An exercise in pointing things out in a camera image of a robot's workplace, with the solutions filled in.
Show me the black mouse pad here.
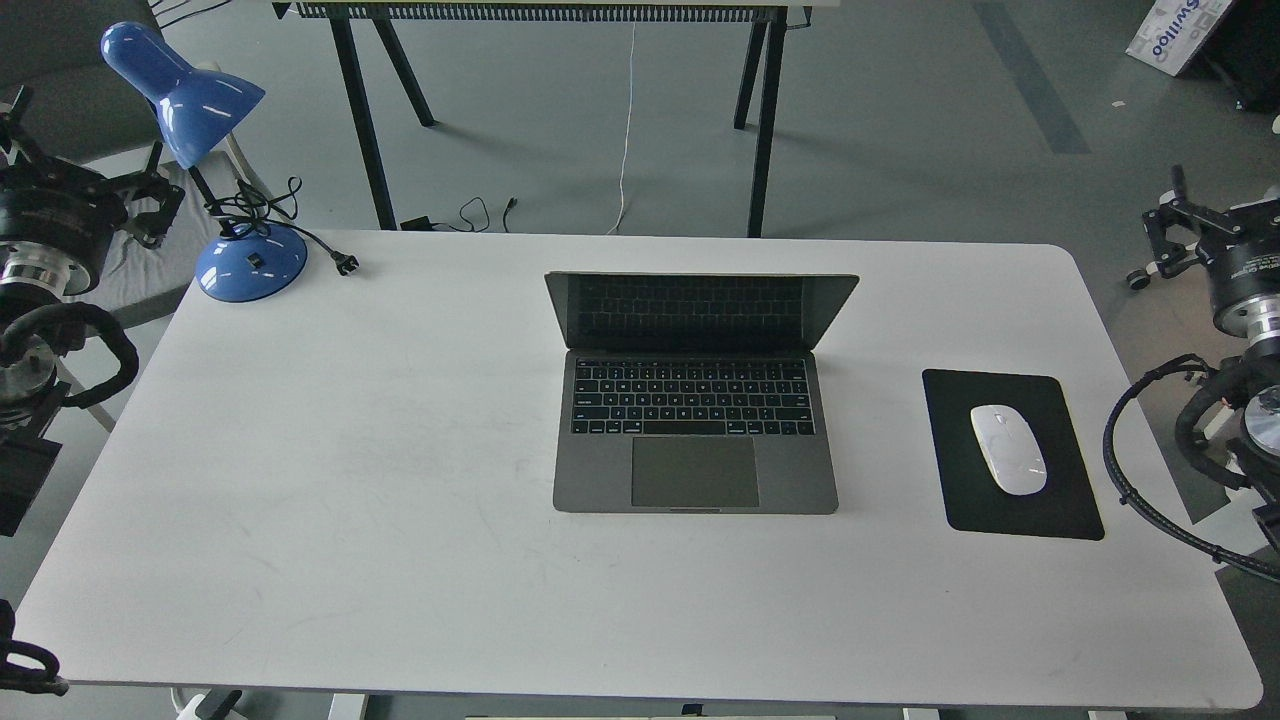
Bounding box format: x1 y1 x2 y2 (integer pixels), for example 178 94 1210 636
922 369 1105 541

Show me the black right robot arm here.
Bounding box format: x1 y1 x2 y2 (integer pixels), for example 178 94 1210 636
1101 165 1279 583

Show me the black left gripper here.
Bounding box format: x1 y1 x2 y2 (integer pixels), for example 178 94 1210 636
1 85 186 249

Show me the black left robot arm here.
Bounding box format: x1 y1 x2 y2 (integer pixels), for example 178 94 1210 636
1 86 186 537

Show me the white computer mouse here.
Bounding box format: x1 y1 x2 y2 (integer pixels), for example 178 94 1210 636
969 404 1048 497

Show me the blue desk lamp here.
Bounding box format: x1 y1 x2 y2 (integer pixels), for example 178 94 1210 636
100 20 308 304

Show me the white cardboard box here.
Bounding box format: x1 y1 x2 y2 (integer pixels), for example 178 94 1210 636
1125 1 1235 77

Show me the grey laptop computer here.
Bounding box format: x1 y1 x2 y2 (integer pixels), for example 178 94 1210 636
545 272 859 515

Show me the white rolling chair base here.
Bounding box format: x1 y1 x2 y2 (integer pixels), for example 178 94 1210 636
1125 263 1166 292

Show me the black lamp power cord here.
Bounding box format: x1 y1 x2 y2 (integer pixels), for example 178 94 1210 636
206 176 361 278

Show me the black-legged background table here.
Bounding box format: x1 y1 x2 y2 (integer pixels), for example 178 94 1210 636
268 1 819 238

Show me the white hanging cable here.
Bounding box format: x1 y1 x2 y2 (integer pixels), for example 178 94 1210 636
605 22 637 236

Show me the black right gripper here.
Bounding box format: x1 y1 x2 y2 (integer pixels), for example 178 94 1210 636
1144 165 1279 273

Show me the grey office chair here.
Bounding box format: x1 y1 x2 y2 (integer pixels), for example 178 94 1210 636
3 1 262 327

